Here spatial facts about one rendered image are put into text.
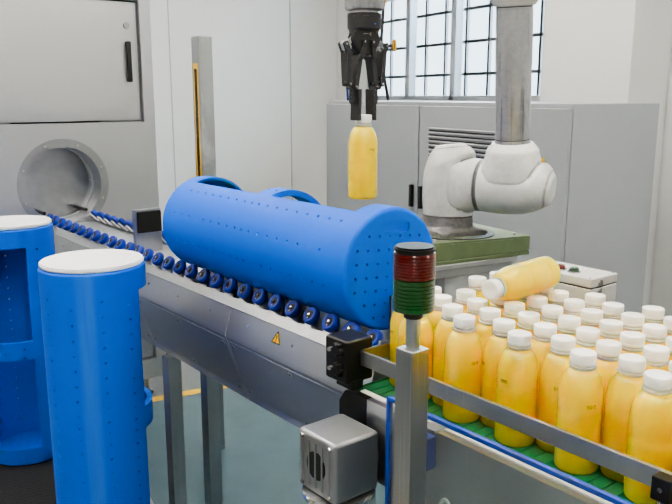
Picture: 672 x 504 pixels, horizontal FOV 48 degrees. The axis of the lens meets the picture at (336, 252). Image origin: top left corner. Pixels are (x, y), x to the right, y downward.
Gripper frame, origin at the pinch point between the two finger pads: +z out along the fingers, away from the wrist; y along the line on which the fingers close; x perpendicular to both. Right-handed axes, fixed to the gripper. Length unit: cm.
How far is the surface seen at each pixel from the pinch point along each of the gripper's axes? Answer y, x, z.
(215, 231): 14, -44, 34
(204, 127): -31, -130, 10
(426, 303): 37, 57, 28
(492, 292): 6, 44, 34
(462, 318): 17, 47, 36
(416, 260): 38, 57, 21
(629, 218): -189, -41, 50
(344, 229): 10.8, 6.4, 26.7
